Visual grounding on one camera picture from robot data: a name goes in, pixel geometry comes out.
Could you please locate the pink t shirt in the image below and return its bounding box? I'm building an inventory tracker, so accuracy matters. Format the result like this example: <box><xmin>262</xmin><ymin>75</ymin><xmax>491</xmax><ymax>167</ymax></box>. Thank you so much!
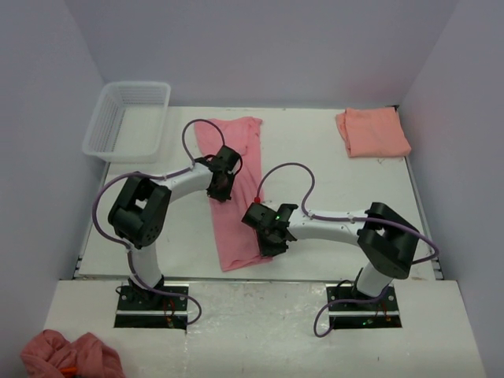
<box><xmin>195</xmin><ymin>117</ymin><xmax>272</xmax><ymax>272</ymax></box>

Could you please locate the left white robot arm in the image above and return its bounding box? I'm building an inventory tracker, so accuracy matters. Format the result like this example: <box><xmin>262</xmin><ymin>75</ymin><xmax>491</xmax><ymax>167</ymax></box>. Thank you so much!
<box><xmin>108</xmin><ymin>146</ymin><xmax>243</xmax><ymax>309</ymax></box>

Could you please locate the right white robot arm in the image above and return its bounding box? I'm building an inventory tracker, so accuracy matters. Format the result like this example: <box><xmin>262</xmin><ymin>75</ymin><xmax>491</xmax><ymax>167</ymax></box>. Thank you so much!
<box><xmin>242</xmin><ymin>202</ymin><xmax>419</xmax><ymax>309</ymax></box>

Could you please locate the white plastic basket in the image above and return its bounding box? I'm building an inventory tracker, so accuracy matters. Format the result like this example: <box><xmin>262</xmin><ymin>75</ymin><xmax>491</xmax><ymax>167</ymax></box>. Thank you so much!
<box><xmin>82</xmin><ymin>81</ymin><xmax>171</xmax><ymax>164</ymax></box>

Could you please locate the folded salmon t shirt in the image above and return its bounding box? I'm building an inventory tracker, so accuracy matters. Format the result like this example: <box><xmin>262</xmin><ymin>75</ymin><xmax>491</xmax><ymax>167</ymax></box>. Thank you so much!
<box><xmin>335</xmin><ymin>106</ymin><xmax>411</xmax><ymax>158</ymax></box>

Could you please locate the crumpled salmon shirt pile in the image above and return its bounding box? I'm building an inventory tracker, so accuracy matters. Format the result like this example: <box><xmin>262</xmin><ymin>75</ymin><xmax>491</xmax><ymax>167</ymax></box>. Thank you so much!
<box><xmin>20</xmin><ymin>329</ymin><xmax>125</xmax><ymax>377</ymax></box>

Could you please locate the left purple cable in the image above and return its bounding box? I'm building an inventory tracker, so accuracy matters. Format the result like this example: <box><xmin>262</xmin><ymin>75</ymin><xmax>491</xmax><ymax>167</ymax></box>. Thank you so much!
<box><xmin>90</xmin><ymin>118</ymin><xmax>228</xmax><ymax>326</ymax></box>

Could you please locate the purple cable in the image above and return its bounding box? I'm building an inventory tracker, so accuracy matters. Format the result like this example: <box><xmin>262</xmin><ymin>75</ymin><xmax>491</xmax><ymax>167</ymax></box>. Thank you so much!
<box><xmin>90</xmin><ymin>118</ymin><xmax>228</xmax><ymax>326</ymax></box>
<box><xmin>254</xmin><ymin>161</ymin><xmax>441</xmax><ymax>339</ymax></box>

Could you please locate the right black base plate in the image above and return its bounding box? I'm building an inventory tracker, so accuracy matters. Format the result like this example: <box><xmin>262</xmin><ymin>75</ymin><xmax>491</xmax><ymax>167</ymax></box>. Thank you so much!
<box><xmin>328</xmin><ymin>286</ymin><xmax>402</xmax><ymax>330</ymax></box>

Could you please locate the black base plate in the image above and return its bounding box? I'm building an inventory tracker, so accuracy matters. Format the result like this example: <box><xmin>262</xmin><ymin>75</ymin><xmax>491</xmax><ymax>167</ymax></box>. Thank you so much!
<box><xmin>113</xmin><ymin>284</ymin><xmax>188</xmax><ymax>331</ymax></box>
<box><xmin>328</xmin><ymin>286</ymin><xmax>402</xmax><ymax>330</ymax></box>

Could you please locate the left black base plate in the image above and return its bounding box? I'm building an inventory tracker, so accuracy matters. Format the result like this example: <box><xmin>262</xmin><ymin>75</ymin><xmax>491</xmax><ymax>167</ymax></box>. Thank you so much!
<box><xmin>113</xmin><ymin>284</ymin><xmax>188</xmax><ymax>331</ymax></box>

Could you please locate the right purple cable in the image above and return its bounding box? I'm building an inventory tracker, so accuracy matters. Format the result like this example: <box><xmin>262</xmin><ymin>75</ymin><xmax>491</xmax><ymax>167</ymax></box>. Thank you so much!
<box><xmin>254</xmin><ymin>161</ymin><xmax>441</xmax><ymax>339</ymax></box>

